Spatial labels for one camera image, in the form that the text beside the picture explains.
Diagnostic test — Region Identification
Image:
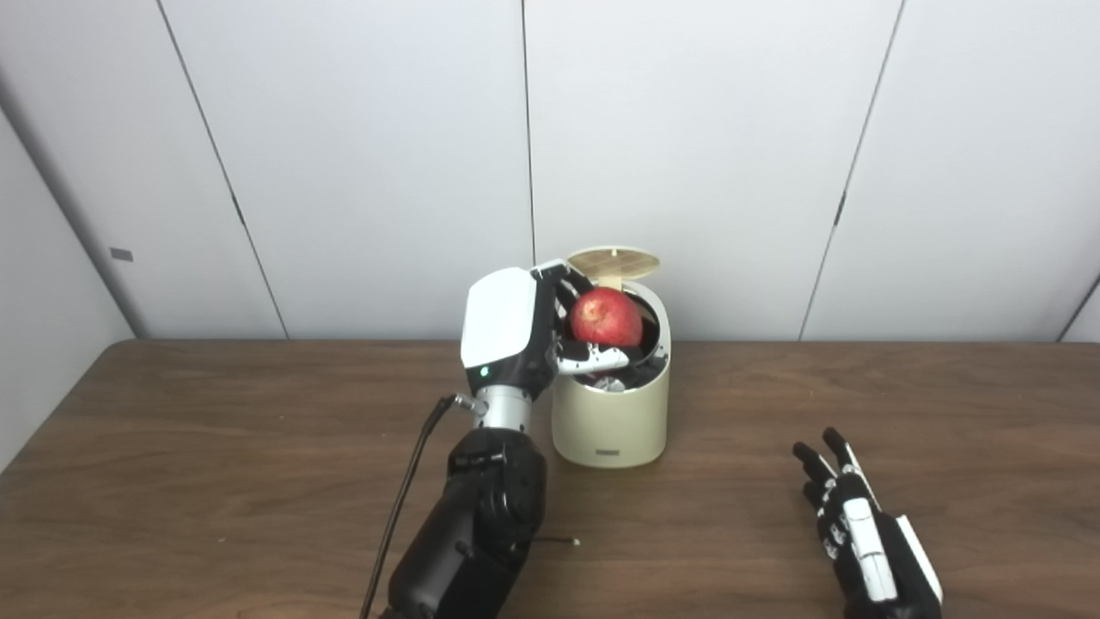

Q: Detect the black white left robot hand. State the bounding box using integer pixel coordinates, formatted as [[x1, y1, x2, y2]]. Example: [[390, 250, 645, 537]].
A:
[[460, 260, 633, 401]]

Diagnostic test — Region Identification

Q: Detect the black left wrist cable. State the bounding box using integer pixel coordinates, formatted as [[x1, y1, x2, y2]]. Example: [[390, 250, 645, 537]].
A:
[[359, 394, 482, 619]]

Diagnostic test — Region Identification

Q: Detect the round cream bin lid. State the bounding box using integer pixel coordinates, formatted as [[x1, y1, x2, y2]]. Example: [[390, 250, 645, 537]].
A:
[[566, 247, 661, 291]]

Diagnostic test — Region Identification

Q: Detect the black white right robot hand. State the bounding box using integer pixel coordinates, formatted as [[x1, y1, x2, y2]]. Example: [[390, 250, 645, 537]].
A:
[[791, 427, 944, 619]]

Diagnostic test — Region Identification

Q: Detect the cream-colored bin body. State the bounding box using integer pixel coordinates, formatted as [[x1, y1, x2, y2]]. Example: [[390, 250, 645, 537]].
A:
[[551, 279, 672, 469]]

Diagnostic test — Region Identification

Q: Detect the red apple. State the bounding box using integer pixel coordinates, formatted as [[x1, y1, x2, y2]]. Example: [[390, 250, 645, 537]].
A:
[[570, 287, 644, 349]]

